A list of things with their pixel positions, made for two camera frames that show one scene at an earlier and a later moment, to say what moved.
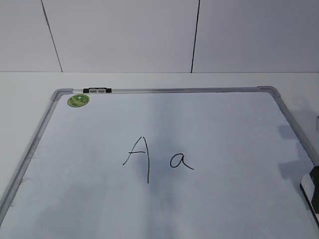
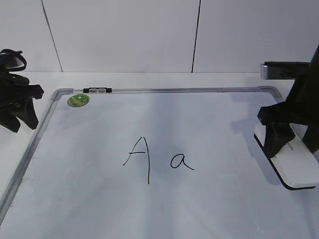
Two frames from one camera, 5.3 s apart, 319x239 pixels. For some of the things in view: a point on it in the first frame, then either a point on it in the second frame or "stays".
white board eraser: x=309 y=186 → x=297 y=166
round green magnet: x=78 y=100 stays
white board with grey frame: x=175 y=163 stays
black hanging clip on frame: x=97 y=89 stays
